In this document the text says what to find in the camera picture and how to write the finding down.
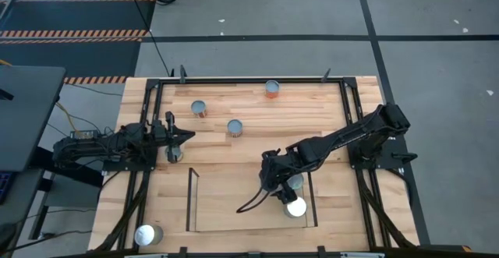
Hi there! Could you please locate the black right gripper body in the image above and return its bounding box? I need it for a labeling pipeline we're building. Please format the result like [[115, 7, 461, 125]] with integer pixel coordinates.
[[260, 148, 293, 192]]

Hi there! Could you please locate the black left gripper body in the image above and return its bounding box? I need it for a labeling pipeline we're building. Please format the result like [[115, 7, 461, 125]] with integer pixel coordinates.
[[150, 120, 175, 147]]

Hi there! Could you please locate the blue tomatoes can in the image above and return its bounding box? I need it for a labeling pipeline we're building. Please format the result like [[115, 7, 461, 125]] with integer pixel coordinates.
[[283, 196, 308, 219]]

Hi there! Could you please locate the green sliced peaches can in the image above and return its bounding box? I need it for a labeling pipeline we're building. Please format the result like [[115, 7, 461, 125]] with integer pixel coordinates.
[[164, 143, 185, 164]]

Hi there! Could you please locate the yellow green label can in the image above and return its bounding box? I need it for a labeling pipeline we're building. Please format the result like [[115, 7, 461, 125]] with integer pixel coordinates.
[[288, 173, 306, 192]]

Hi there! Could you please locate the black beans can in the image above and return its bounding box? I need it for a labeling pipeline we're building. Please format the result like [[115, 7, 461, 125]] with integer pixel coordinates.
[[226, 118, 244, 139]]

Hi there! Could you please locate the orange patterned can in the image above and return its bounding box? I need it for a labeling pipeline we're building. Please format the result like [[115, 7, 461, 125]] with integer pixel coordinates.
[[264, 80, 281, 100]]

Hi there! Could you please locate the blue peas can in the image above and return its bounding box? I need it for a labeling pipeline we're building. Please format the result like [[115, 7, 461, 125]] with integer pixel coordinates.
[[133, 224, 165, 247]]

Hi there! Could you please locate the red and white can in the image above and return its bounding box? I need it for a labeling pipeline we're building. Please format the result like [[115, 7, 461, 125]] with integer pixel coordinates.
[[190, 100, 208, 119]]

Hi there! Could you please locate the dark grey desk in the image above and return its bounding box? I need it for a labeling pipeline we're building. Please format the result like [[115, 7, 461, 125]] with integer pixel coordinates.
[[0, 65, 104, 251]]

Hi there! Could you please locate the black hazard striped floor mat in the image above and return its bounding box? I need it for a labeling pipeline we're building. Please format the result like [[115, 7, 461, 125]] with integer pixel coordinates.
[[0, 0, 157, 86]]

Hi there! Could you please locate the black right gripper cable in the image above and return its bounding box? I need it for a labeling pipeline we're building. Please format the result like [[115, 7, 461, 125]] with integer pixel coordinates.
[[235, 187, 274, 214]]

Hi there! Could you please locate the black aluminium table frame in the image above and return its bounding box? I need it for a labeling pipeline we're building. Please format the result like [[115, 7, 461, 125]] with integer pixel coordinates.
[[93, 69, 420, 258]]

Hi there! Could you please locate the long black floor cable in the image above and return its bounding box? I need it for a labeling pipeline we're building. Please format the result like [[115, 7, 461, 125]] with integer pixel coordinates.
[[124, 0, 172, 76]]

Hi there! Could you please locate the yellow floor cable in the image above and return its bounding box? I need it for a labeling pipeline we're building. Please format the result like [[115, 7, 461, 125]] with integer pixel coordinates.
[[54, 101, 85, 136]]

